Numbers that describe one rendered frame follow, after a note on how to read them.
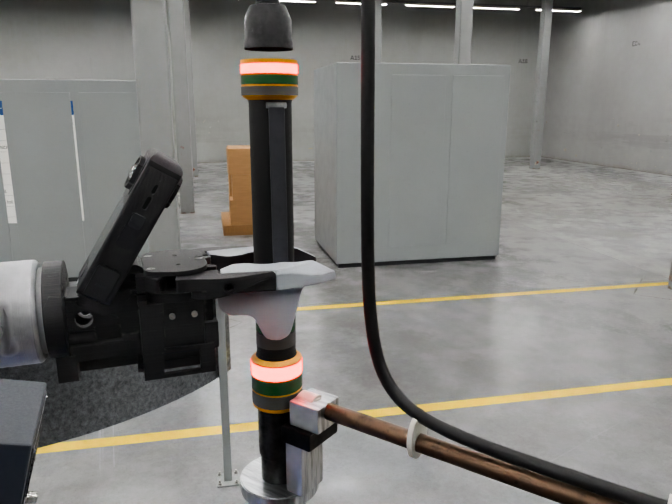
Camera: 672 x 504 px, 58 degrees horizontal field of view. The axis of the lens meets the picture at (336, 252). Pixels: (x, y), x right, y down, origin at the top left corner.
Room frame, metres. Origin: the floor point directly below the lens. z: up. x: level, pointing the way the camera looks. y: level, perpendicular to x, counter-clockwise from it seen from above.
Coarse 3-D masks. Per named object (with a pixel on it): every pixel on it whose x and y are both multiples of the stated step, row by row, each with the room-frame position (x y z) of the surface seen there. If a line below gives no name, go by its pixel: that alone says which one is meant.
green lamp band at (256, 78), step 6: (246, 78) 0.46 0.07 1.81; (252, 78) 0.46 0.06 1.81; (258, 78) 0.46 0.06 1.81; (264, 78) 0.46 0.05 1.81; (270, 78) 0.46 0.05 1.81; (276, 78) 0.46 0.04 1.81; (282, 78) 0.46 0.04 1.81; (288, 78) 0.46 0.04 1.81; (294, 78) 0.47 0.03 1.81; (294, 84) 0.47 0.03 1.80
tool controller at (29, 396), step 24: (0, 384) 1.10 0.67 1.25; (24, 384) 1.12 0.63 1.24; (0, 408) 1.01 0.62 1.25; (24, 408) 1.03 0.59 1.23; (0, 432) 0.93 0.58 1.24; (24, 432) 0.95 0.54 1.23; (0, 456) 0.90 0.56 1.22; (24, 456) 0.91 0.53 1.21; (0, 480) 0.90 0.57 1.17; (24, 480) 0.91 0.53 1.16
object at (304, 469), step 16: (304, 400) 0.45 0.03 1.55; (320, 400) 0.45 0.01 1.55; (336, 400) 0.45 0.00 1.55; (304, 416) 0.44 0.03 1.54; (320, 416) 0.44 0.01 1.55; (288, 432) 0.44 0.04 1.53; (304, 432) 0.44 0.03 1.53; (320, 432) 0.44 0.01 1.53; (288, 448) 0.45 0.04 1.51; (304, 448) 0.43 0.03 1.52; (320, 448) 0.46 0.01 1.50; (256, 464) 0.49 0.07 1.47; (288, 464) 0.45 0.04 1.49; (304, 464) 0.45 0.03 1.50; (320, 464) 0.46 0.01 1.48; (240, 480) 0.47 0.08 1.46; (256, 480) 0.47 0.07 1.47; (288, 480) 0.45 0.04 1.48; (304, 480) 0.45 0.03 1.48; (320, 480) 0.46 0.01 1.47; (256, 496) 0.45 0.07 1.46; (272, 496) 0.44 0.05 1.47; (288, 496) 0.44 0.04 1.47; (304, 496) 0.45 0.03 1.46
